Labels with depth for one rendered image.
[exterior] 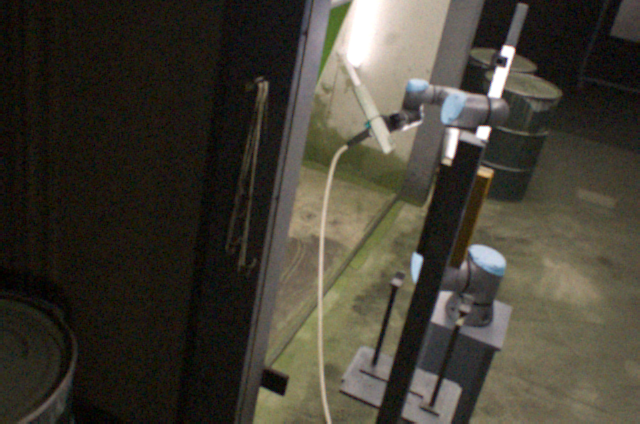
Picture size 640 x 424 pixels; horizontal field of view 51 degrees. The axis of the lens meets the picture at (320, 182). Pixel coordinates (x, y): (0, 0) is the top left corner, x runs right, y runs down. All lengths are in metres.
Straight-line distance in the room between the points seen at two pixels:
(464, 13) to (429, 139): 0.87
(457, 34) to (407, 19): 0.34
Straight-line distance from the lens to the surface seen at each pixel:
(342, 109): 4.86
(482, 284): 2.62
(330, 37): 3.05
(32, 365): 1.92
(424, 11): 4.56
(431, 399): 2.05
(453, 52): 4.55
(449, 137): 2.50
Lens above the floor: 2.15
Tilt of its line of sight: 26 degrees down
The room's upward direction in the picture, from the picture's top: 11 degrees clockwise
